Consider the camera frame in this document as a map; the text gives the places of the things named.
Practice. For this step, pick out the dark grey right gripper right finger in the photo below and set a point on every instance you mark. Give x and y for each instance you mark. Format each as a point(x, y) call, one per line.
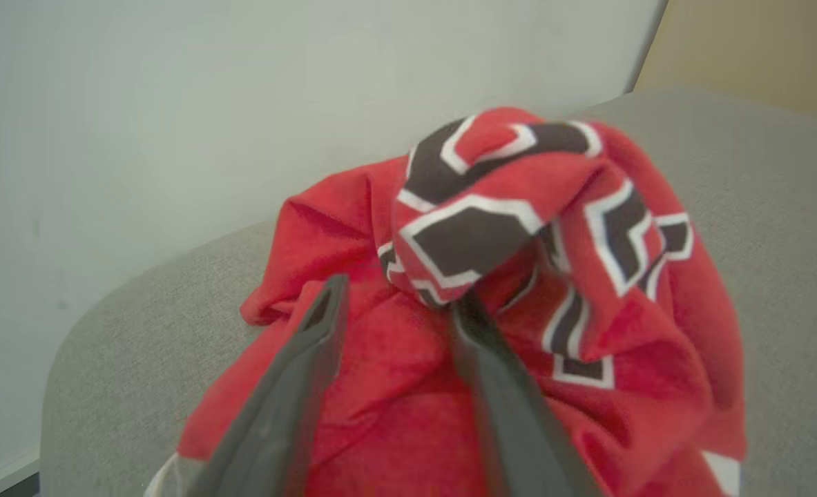
point(512, 414)

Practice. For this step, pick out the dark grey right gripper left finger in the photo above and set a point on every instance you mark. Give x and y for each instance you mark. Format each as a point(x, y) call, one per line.
point(277, 414)

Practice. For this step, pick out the red patterned cloth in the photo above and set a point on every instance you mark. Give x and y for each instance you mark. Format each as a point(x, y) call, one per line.
point(463, 310)

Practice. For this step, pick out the grey fabric sofa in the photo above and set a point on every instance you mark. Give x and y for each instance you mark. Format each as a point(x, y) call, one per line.
point(781, 276)

